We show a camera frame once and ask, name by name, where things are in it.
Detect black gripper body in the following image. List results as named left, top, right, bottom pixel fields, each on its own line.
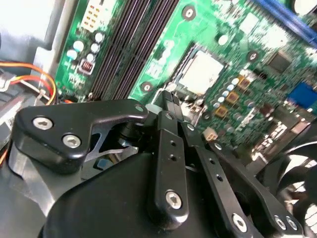
left=46, top=151, right=225, bottom=238

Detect silver CPU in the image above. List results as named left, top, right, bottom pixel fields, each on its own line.
left=177, top=50, right=225, bottom=95

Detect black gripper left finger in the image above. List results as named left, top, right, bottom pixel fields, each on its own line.
left=8, top=91, right=190, bottom=225

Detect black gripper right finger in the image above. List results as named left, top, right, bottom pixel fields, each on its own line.
left=174, top=96, right=305, bottom=238

